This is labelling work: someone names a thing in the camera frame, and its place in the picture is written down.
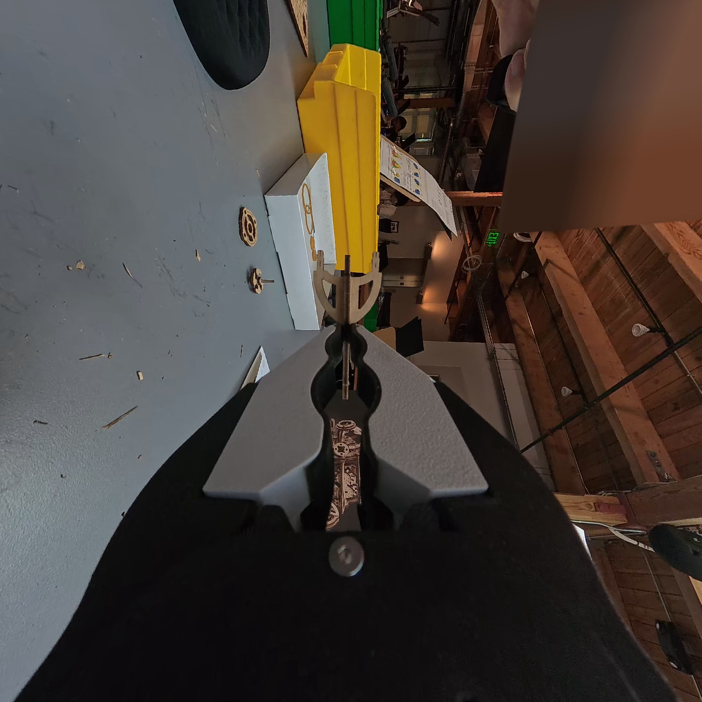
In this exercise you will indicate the green exit sign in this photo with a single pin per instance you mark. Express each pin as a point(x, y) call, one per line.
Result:
point(492, 238)

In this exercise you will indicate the wooden fork arm part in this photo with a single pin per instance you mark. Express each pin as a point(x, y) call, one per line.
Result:
point(344, 296)

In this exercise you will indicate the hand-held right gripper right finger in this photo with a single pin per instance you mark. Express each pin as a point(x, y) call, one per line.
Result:
point(428, 439)

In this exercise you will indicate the black model kit box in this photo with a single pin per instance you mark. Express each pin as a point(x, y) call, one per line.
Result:
point(344, 466)

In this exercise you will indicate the green plastic bin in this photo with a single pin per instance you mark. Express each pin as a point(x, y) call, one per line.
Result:
point(351, 22)

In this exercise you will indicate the white cardboard tray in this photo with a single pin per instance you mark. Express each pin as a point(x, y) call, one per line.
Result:
point(285, 219)

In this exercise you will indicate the scattered wood chips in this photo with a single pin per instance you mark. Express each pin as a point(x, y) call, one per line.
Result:
point(80, 265)

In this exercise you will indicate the white instruction booklet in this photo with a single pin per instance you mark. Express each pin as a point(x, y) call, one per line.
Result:
point(262, 367)

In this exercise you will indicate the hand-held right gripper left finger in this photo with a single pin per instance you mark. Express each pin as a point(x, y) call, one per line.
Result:
point(263, 439)

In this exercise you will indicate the black ceiling fixture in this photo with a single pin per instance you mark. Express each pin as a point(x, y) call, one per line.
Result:
point(677, 551)

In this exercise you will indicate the wooden stand with instruction sheet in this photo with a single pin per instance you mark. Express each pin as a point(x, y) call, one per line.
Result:
point(422, 192)

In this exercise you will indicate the laser-cut wooden parts sheet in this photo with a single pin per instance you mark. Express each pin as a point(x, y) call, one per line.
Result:
point(299, 22)

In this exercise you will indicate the yellow plastic bin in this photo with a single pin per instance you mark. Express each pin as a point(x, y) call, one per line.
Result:
point(340, 137)

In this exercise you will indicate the black padded wrist rest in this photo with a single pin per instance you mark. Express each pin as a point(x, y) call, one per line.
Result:
point(225, 38)

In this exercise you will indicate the small wooden hub with axle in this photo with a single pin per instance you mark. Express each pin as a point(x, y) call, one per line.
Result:
point(255, 281)

